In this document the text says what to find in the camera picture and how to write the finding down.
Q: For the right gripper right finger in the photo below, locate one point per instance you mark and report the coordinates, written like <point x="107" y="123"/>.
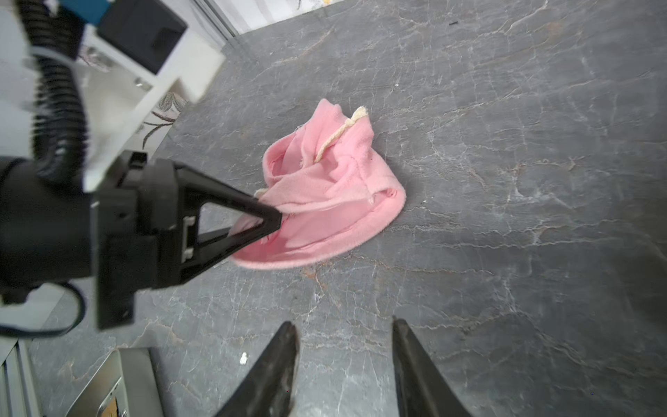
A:
<point x="421" y="389"/>

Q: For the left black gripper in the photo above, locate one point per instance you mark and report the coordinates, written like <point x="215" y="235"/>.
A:
<point x="141" y="239"/>

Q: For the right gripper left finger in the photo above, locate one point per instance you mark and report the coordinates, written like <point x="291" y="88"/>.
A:
<point x="267" y="389"/>

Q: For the pink teddy hoodie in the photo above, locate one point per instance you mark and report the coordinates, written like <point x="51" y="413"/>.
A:
<point x="333" y="190"/>

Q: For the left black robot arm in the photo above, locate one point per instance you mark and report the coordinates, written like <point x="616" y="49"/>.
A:
<point x="86" y="205"/>

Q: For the metal tray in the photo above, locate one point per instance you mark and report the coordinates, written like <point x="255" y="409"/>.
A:
<point x="125" y="385"/>

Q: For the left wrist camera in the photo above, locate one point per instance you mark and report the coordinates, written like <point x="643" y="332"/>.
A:
<point x="147" y="50"/>

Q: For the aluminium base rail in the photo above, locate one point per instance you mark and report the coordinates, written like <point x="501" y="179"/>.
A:
<point x="18" y="386"/>

